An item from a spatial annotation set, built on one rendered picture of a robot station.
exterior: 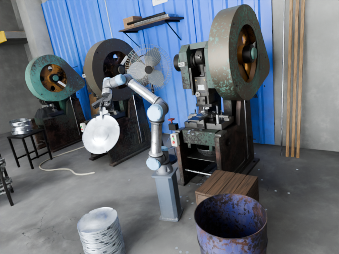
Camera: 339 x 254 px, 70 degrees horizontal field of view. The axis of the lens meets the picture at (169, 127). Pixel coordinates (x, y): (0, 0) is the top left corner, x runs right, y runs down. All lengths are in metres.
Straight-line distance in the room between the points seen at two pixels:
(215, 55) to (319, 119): 1.91
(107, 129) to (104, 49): 1.72
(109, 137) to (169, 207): 0.89
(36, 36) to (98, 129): 5.35
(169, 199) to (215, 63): 1.22
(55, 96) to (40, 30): 2.58
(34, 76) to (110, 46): 1.76
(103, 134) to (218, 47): 1.10
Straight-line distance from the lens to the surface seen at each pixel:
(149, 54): 3.04
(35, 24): 7.05
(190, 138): 2.56
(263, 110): 3.60
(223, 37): 2.03
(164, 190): 2.17
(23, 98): 8.44
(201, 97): 2.50
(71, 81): 5.04
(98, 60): 3.25
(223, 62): 2.00
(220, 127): 2.44
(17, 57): 8.50
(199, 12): 3.87
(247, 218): 1.79
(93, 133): 1.83
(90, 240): 1.93
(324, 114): 3.51
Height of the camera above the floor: 1.41
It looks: 16 degrees down
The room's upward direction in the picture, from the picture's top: 8 degrees counter-clockwise
